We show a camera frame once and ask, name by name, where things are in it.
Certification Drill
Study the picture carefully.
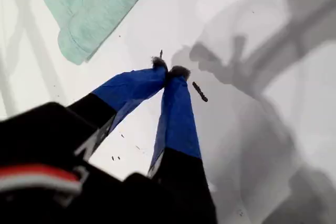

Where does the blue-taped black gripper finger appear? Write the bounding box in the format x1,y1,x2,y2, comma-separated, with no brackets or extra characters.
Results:
65,56,169,133
147,65,218,224

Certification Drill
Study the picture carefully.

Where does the pale green T-shirt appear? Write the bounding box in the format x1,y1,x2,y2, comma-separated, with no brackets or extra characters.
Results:
25,0,162,66

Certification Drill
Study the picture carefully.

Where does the small black ridged strip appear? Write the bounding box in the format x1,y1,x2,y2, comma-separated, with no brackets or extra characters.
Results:
192,81,209,103

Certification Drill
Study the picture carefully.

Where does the red and white wire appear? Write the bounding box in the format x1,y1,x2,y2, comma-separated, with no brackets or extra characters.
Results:
0,165,82,194

